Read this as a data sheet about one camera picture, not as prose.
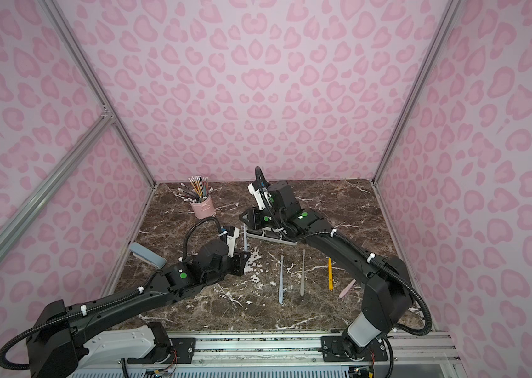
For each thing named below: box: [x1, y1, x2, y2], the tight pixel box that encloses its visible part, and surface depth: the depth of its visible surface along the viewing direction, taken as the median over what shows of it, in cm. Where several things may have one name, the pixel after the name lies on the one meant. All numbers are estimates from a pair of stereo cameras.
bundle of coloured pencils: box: [177, 175, 209, 204], surface depth 103 cm
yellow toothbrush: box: [328, 257, 333, 291], surface depth 90 cm
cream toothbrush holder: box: [245, 226, 298, 246], surface depth 100 cm
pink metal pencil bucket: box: [189, 195, 215, 219], surface depth 103 cm
